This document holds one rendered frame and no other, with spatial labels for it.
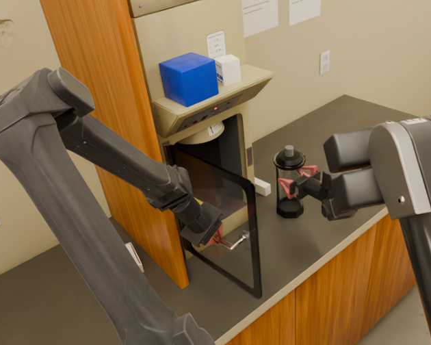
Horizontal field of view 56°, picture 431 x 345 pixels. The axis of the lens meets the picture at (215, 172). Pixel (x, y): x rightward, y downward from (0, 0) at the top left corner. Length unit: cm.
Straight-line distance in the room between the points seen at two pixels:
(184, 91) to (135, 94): 12
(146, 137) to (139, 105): 8
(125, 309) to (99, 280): 4
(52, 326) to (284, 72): 143
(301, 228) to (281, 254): 14
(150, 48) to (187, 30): 11
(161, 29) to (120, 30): 18
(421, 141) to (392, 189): 4
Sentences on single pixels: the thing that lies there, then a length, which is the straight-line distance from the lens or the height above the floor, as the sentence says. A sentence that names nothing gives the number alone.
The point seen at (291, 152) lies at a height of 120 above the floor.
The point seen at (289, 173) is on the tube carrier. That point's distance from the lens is 136.
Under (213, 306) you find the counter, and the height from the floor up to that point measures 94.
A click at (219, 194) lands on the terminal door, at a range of 100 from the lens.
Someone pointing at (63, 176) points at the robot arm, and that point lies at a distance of 47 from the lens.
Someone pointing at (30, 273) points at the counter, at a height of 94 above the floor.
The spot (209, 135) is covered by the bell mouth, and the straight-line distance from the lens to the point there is 121.
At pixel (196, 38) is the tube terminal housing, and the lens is 108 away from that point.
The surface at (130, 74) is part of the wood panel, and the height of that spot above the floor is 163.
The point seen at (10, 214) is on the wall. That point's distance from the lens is 152.
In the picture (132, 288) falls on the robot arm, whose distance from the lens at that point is 49.
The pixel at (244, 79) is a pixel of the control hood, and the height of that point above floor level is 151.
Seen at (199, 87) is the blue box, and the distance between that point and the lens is 98.
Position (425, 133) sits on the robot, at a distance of 34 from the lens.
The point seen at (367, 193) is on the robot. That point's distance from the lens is 37.
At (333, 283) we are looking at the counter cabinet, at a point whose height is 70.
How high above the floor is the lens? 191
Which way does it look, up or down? 34 degrees down
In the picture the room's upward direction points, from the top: 8 degrees counter-clockwise
